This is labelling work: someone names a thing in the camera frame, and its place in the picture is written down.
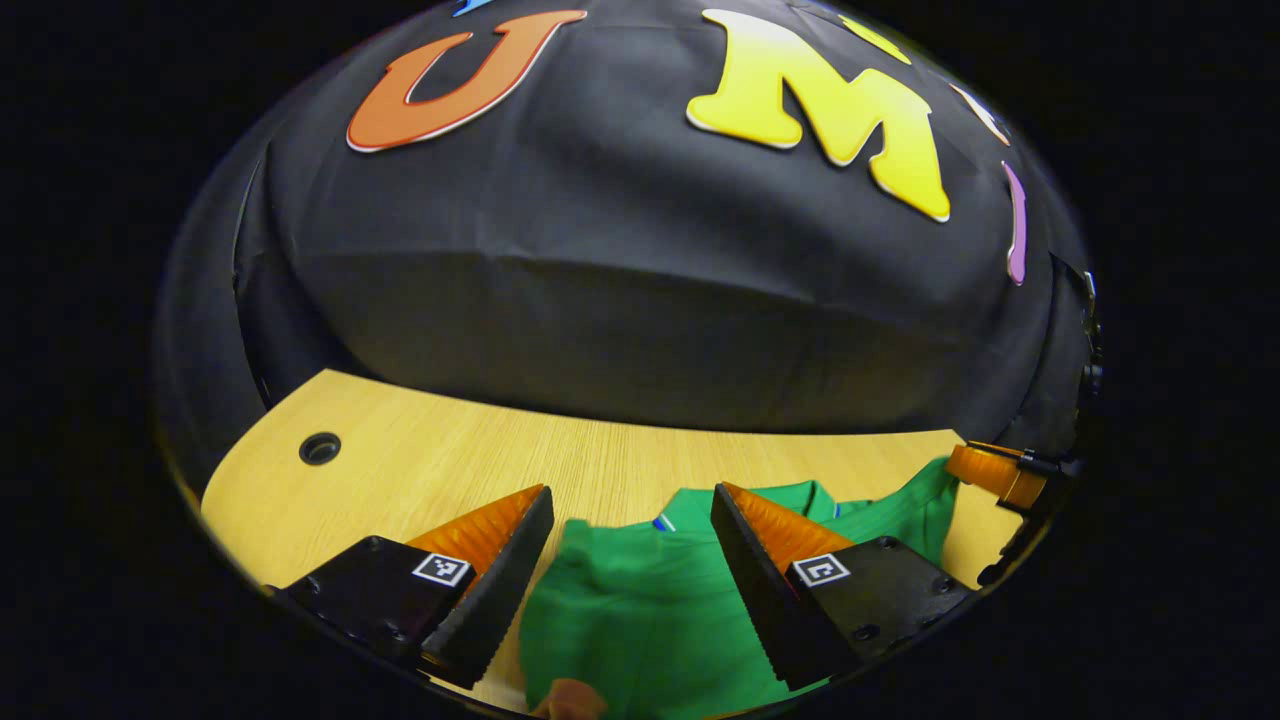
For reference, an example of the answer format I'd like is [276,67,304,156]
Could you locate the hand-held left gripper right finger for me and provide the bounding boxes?
[710,482,978,693]

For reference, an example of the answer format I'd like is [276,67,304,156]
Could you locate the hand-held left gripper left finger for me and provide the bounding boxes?
[268,484,556,691]

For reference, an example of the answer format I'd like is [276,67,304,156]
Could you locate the green T-shirt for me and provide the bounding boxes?
[517,457,962,720]

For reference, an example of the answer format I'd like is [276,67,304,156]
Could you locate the black backdrop cloth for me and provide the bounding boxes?
[153,0,1103,493]

